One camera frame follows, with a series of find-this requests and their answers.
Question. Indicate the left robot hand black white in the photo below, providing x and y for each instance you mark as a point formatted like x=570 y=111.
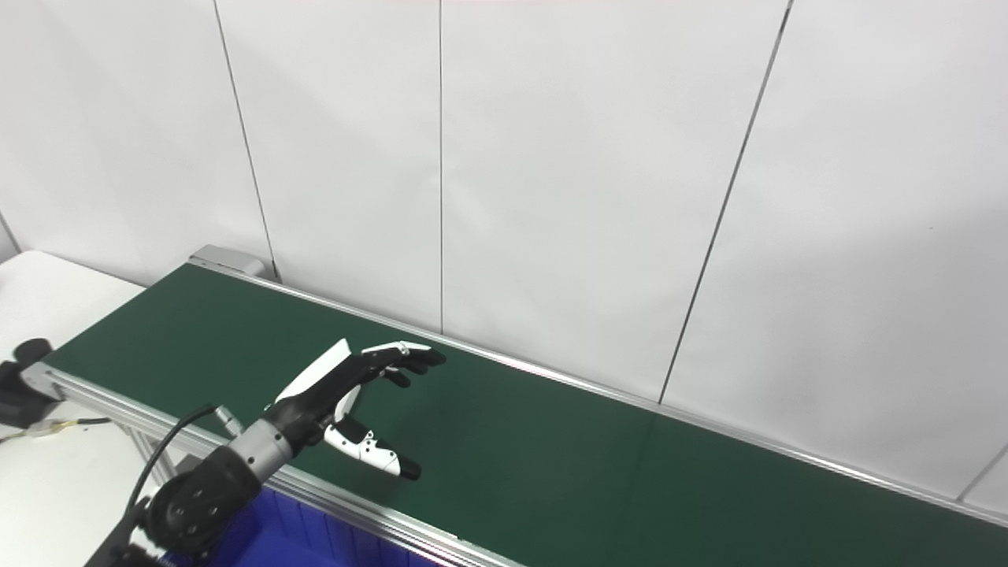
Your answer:
x=315 y=394

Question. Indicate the green conveyor belt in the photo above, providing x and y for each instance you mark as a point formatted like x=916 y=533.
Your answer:
x=591 y=472
x=378 y=516

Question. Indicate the blue plastic bin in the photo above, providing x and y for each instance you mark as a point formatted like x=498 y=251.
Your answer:
x=276 y=535

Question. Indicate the aluminium conveyor leg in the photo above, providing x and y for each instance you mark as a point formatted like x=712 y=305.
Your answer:
x=153 y=457

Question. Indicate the black conveyor motor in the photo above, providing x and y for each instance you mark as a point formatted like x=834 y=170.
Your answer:
x=20 y=390

